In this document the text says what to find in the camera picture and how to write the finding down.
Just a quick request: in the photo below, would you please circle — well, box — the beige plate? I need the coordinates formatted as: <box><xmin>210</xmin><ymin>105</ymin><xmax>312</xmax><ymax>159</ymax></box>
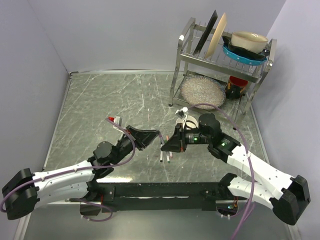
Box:
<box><xmin>204</xmin><ymin>13</ymin><xmax>228</xmax><ymax>59</ymax></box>

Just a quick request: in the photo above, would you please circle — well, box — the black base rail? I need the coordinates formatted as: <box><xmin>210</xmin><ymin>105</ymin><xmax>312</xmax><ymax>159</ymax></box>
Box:
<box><xmin>84</xmin><ymin>182</ymin><xmax>236</xmax><ymax>212</ymax></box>

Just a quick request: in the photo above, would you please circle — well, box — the red black mug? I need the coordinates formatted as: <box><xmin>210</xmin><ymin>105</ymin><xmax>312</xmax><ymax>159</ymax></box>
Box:
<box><xmin>225</xmin><ymin>76</ymin><xmax>249</xmax><ymax>100</ymax></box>

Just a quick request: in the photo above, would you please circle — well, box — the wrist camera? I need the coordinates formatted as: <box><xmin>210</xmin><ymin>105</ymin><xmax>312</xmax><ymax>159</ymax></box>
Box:
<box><xmin>106</xmin><ymin>116</ymin><xmax>123</xmax><ymax>132</ymax></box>
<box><xmin>175</xmin><ymin>107</ymin><xmax>189</xmax><ymax>129</ymax></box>

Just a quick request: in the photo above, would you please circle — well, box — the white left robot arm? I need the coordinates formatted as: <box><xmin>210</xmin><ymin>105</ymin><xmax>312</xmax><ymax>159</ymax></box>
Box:
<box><xmin>0</xmin><ymin>125</ymin><xmax>164</xmax><ymax>220</ymax></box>

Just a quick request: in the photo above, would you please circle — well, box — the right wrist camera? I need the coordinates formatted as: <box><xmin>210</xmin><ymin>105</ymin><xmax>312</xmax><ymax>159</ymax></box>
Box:
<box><xmin>175</xmin><ymin>107</ymin><xmax>189</xmax><ymax>129</ymax></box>

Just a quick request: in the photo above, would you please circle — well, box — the black dish on rack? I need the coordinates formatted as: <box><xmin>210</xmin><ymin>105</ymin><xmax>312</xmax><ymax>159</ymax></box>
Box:
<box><xmin>222</xmin><ymin>35</ymin><xmax>270</xmax><ymax>61</ymax></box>

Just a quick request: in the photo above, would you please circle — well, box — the steel dish rack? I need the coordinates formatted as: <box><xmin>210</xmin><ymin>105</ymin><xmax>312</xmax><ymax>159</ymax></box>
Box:
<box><xmin>168</xmin><ymin>17</ymin><xmax>277</xmax><ymax>125</ymax></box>

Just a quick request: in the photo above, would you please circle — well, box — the red floral bowl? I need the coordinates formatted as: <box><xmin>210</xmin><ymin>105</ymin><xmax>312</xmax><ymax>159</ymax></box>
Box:
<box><xmin>175</xmin><ymin>115</ymin><xmax>199</xmax><ymax>130</ymax></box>

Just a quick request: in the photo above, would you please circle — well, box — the cream bowl on rack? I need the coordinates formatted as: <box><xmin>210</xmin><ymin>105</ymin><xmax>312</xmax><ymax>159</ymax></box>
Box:
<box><xmin>231</xmin><ymin>31</ymin><xmax>268</xmax><ymax>54</ymax></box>

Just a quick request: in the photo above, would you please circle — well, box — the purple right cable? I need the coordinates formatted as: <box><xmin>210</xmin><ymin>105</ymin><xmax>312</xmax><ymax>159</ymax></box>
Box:
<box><xmin>188</xmin><ymin>103</ymin><xmax>256</xmax><ymax>240</ymax></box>

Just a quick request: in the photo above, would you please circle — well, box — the white green marker pen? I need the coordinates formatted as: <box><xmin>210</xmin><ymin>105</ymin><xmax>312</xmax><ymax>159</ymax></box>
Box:
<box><xmin>166</xmin><ymin>152</ymin><xmax>171</xmax><ymax>163</ymax></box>

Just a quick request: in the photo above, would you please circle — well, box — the speckled round plate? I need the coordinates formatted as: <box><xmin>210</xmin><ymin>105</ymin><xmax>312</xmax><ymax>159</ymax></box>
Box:
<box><xmin>180</xmin><ymin>75</ymin><xmax>226</xmax><ymax>108</ymax></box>

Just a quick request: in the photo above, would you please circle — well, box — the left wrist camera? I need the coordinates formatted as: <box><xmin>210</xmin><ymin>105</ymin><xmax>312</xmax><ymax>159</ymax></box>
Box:
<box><xmin>106</xmin><ymin>116</ymin><xmax>123</xmax><ymax>132</ymax></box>

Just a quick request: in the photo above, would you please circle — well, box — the blue dotted dish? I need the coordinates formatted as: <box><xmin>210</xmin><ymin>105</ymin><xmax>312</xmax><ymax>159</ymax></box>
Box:
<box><xmin>222</xmin><ymin>45</ymin><xmax>267</xmax><ymax>66</ymax></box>

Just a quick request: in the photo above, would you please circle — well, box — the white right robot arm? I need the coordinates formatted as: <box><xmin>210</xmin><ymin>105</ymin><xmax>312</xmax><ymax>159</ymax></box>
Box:
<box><xmin>161</xmin><ymin>113</ymin><xmax>311</xmax><ymax>226</ymax></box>

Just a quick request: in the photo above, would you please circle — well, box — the black square plate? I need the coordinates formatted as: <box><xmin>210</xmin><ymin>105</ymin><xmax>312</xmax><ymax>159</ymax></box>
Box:
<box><xmin>193</xmin><ymin>10</ymin><xmax>218</xmax><ymax>55</ymax></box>

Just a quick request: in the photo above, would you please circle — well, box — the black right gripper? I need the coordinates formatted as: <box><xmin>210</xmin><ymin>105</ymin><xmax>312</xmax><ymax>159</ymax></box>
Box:
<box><xmin>161</xmin><ymin>121</ymin><xmax>212</xmax><ymax>151</ymax></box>

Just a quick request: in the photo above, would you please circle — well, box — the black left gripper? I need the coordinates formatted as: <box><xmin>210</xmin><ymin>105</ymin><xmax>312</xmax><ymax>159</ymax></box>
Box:
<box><xmin>111</xmin><ymin>126</ymin><xmax>162</xmax><ymax>166</ymax></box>

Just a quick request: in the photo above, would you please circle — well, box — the white orange marker pen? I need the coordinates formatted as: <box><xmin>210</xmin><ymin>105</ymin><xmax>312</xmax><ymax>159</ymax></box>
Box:
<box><xmin>165</xmin><ymin>135</ymin><xmax>173</xmax><ymax>159</ymax></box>

